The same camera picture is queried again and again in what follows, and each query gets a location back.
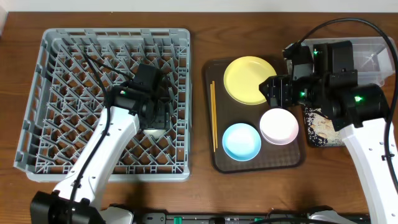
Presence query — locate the black rectangular tray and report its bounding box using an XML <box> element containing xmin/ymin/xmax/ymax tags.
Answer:
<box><xmin>302</xmin><ymin>105</ymin><xmax>346</xmax><ymax>148</ymax></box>

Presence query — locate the light blue bowl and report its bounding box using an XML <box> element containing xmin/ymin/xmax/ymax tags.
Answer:
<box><xmin>222</xmin><ymin>123</ymin><xmax>261</xmax><ymax>162</ymax></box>

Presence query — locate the yellow round plate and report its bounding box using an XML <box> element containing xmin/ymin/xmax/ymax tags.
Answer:
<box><xmin>223</xmin><ymin>56</ymin><xmax>277</xmax><ymax>105</ymax></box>

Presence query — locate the clear plastic bin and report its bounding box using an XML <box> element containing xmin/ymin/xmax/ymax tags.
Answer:
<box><xmin>302</xmin><ymin>37</ymin><xmax>395</xmax><ymax>86</ymax></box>

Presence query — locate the pink white bowl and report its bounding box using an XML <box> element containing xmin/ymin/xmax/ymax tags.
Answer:
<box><xmin>259</xmin><ymin>108</ymin><xmax>299</xmax><ymax>146</ymax></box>

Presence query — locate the wooden chopstick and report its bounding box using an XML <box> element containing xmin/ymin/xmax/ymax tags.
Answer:
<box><xmin>210</xmin><ymin>83</ymin><xmax>216</xmax><ymax>152</ymax></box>
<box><xmin>211</xmin><ymin>81</ymin><xmax>218</xmax><ymax>153</ymax></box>

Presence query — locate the spilled rice food waste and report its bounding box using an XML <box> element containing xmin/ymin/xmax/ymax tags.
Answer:
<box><xmin>306</xmin><ymin>107</ymin><xmax>341</xmax><ymax>146</ymax></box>

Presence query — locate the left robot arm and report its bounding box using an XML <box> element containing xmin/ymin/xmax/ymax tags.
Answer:
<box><xmin>30</xmin><ymin>64</ymin><xmax>170</xmax><ymax>224</ymax></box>

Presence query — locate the grey plastic dishwasher rack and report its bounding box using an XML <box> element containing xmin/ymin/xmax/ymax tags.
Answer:
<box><xmin>14</xmin><ymin>28</ymin><xmax>192</xmax><ymax>182</ymax></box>

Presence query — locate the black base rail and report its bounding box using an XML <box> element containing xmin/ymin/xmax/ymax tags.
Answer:
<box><xmin>102</xmin><ymin>212</ymin><xmax>371</xmax><ymax>224</ymax></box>

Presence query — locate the wooden chopstick right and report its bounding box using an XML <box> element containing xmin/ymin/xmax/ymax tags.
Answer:
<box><xmin>211</xmin><ymin>81</ymin><xmax>218</xmax><ymax>153</ymax></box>

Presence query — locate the wooden chopstick left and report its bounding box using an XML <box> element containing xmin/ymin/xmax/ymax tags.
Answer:
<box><xmin>210</xmin><ymin>83</ymin><xmax>216</xmax><ymax>152</ymax></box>

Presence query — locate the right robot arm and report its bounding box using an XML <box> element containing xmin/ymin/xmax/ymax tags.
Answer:
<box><xmin>259</xmin><ymin>40</ymin><xmax>397</xmax><ymax>223</ymax></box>

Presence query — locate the white cup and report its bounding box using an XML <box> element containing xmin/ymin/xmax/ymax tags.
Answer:
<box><xmin>143</xmin><ymin>129</ymin><xmax>166</xmax><ymax>140</ymax></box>

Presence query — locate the dark brown serving tray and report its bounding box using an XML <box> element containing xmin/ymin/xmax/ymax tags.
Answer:
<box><xmin>202</xmin><ymin>58</ymin><xmax>307</xmax><ymax>174</ymax></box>

